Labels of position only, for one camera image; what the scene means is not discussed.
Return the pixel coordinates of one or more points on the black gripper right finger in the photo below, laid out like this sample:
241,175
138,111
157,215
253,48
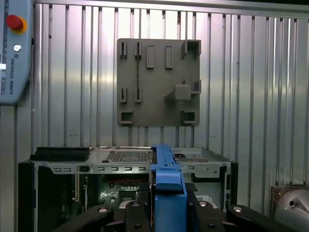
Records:
210,217

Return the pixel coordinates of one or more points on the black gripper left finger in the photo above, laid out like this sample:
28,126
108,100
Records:
130,217

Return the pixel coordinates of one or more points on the hard disk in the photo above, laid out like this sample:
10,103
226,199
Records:
169,188

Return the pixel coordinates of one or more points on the green motherboard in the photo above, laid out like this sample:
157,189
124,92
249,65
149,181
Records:
106,191

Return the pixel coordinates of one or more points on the black open PC case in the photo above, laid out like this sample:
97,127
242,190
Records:
60,193

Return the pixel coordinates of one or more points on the grey parts rack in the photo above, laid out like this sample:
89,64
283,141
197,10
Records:
159,101

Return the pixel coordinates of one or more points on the RAM stick on rack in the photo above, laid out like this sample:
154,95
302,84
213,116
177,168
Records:
138,77

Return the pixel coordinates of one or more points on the pale blue teach pendant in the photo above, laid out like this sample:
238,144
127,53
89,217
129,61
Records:
17,72

